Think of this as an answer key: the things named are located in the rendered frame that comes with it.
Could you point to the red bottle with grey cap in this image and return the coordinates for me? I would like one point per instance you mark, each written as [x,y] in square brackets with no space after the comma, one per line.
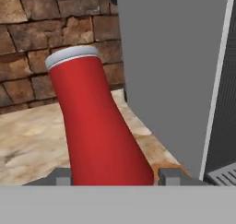
[98,126]

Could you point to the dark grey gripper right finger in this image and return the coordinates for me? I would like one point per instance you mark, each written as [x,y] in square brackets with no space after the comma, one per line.
[175,178]

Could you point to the grey fridge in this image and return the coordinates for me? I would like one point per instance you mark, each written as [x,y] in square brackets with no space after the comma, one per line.
[172,74]

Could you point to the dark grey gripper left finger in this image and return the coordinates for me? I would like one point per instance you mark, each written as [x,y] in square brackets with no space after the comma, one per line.
[61,177]

